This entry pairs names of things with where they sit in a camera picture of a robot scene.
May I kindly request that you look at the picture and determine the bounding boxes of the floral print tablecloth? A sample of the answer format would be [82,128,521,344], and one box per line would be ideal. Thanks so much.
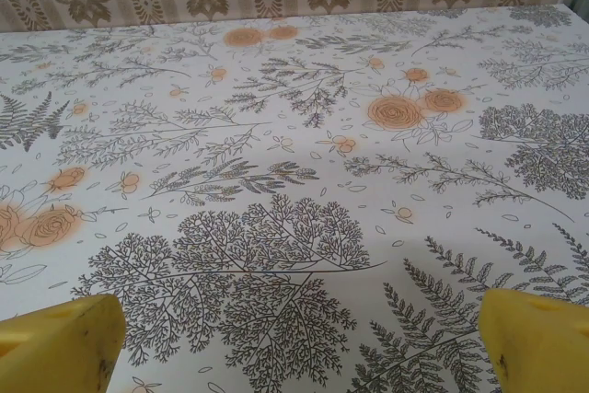
[0,3,589,393]

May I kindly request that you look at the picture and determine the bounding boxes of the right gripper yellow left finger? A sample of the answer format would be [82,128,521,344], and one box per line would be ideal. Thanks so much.
[0,294,126,393]

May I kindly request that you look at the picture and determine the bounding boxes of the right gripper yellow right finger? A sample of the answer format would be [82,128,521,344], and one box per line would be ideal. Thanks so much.
[479,288,589,393]

